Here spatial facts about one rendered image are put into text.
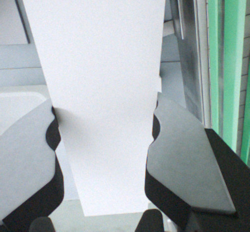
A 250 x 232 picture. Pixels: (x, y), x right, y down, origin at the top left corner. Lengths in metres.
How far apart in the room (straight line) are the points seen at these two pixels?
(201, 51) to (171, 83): 0.18
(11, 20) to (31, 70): 0.12
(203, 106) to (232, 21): 0.20
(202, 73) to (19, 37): 0.41
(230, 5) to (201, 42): 0.09
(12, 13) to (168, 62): 0.38
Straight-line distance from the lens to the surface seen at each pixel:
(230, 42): 0.30
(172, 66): 0.50
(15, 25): 0.49
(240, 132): 0.53
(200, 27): 0.35
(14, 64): 0.53
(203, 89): 0.40
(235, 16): 0.28
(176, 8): 0.42
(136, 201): 0.18
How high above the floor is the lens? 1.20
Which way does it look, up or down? 58 degrees down
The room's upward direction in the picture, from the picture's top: 173 degrees clockwise
